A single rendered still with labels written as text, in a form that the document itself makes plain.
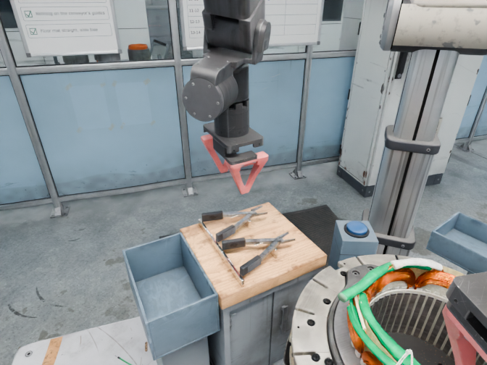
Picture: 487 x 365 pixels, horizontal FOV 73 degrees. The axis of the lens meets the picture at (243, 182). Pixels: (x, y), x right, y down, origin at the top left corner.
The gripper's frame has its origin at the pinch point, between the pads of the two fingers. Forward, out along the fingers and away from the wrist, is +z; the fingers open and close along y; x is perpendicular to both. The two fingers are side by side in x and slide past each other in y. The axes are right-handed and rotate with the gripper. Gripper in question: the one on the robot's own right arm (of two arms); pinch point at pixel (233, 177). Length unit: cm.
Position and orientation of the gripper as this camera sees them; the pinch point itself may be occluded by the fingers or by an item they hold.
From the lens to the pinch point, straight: 59.0
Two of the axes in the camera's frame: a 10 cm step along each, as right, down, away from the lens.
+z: 0.2, 8.5, 5.3
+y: 4.7, 4.6, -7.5
